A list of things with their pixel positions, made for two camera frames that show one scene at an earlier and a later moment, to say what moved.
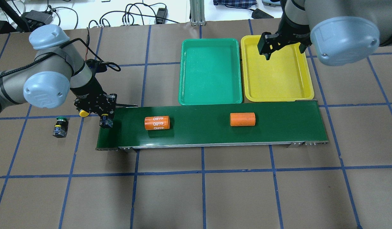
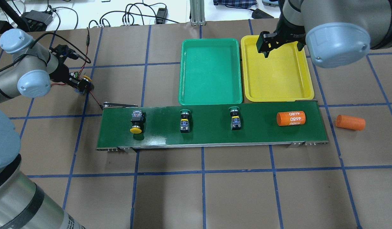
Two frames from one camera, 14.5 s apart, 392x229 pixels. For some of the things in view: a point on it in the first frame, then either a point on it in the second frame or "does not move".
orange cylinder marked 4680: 157,122 → 290,118
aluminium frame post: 197,12 does not move
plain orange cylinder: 242,119 → 345,121
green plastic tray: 209,72 does not move
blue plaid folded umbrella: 237,3 does not move
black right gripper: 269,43 does not move
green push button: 60,128 → 184,122
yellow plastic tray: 286,77 does not move
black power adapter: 258,14 does not move
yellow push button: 106,121 → 136,120
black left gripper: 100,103 → 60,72
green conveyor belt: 208,126 does not move
